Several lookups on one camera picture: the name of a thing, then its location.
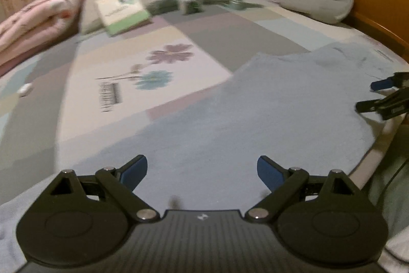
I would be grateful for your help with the light blue sweatpants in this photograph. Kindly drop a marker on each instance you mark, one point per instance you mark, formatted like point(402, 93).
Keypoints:
point(255, 116)

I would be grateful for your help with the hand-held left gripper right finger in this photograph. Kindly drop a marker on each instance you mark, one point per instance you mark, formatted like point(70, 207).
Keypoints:
point(268, 172)

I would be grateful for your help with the small white case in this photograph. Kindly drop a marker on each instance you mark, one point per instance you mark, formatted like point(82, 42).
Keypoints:
point(25, 90)

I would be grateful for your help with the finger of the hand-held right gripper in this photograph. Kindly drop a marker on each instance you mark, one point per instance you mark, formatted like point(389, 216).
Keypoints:
point(393, 105)
point(396, 81)

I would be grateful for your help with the person's grey trouser leg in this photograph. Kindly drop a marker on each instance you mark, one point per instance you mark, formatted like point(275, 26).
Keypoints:
point(393, 215)

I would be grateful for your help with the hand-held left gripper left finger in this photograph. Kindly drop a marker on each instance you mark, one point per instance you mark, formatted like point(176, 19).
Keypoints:
point(137, 169)

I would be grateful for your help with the white and green book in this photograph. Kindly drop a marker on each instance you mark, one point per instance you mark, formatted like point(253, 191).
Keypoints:
point(123, 12)

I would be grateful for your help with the small white box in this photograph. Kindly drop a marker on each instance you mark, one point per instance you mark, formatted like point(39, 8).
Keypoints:
point(191, 5)

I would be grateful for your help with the pink folded quilt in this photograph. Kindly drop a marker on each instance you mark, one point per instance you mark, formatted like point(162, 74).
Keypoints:
point(38, 17)

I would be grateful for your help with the person's white fleece jacket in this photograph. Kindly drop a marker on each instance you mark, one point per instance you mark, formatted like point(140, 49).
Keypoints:
point(399, 247)

